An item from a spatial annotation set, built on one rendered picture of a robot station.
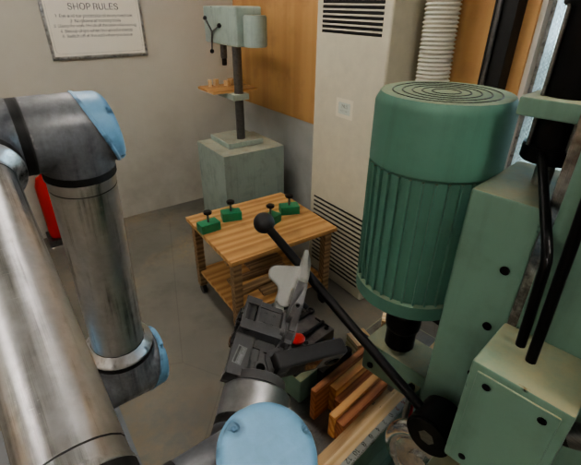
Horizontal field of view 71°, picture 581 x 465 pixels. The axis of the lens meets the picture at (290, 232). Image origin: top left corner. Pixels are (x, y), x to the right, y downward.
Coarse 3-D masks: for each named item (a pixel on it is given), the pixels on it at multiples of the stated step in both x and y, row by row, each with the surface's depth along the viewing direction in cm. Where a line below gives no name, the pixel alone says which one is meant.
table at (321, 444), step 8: (368, 328) 101; (376, 328) 101; (416, 336) 99; (424, 336) 99; (432, 336) 99; (296, 400) 83; (304, 400) 83; (296, 408) 81; (304, 408) 81; (304, 416) 79; (320, 416) 79; (328, 416) 80; (312, 424) 78; (320, 424) 78; (312, 432) 77; (320, 432) 77; (320, 440) 75; (328, 440) 75; (320, 448) 74; (384, 448) 75; (376, 456) 73; (384, 456) 77; (368, 464) 72; (376, 464) 75
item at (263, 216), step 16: (256, 224) 65; (272, 224) 66; (288, 256) 64; (320, 288) 61; (336, 304) 60; (352, 320) 59; (368, 352) 58; (384, 368) 56; (400, 384) 55; (416, 400) 54; (432, 400) 54; (448, 400) 53; (416, 416) 53; (432, 416) 51; (448, 416) 52; (416, 432) 53; (432, 432) 51; (448, 432) 50; (432, 448) 52
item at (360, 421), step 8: (432, 344) 91; (384, 392) 80; (376, 400) 78; (368, 408) 77; (360, 416) 75; (352, 424) 74; (360, 424) 74; (344, 432) 72; (352, 432) 72; (336, 440) 71; (344, 440) 71; (328, 448) 70; (336, 448) 70; (320, 456) 68; (328, 456) 68; (320, 464) 67
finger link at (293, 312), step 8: (296, 288) 59; (304, 288) 59; (296, 296) 59; (304, 296) 59; (296, 304) 59; (288, 312) 59; (296, 312) 58; (288, 320) 58; (296, 320) 58; (288, 328) 58
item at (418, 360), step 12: (384, 324) 78; (372, 336) 75; (384, 336) 75; (384, 348) 72; (420, 348) 72; (372, 360) 75; (396, 360) 70; (408, 360) 70; (420, 360) 70; (372, 372) 76; (384, 372) 74; (408, 372) 69; (420, 372) 68; (420, 384) 68; (420, 396) 69
